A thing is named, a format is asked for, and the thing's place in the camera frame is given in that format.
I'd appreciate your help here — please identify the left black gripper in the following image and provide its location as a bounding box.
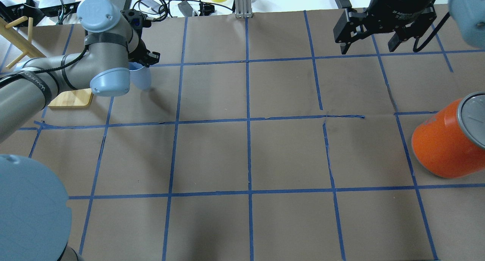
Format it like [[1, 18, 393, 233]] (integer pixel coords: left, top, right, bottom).
[[121, 9, 160, 67]]

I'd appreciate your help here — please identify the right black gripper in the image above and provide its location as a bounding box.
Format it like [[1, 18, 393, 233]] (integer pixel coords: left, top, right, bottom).
[[333, 0, 437, 55]]

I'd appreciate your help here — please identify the light blue plastic cup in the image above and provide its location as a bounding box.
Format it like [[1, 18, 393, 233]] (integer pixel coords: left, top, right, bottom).
[[129, 62, 152, 91]]

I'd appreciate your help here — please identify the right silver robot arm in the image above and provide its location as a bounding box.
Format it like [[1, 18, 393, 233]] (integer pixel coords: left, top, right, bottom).
[[333, 0, 485, 55]]

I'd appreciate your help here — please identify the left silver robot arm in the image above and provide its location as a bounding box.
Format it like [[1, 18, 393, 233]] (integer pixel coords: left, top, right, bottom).
[[0, 0, 160, 261]]

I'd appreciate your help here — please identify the wooden cup rack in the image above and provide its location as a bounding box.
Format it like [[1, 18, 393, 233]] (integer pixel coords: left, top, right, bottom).
[[1, 20, 93, 114]]

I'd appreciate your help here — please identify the large orange can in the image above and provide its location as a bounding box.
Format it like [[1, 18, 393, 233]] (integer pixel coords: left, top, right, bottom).
[[411, 92, 485, 178]]

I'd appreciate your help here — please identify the aluminium frame post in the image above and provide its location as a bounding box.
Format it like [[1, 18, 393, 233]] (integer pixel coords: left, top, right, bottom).
[[234, 0, 253, 18]]

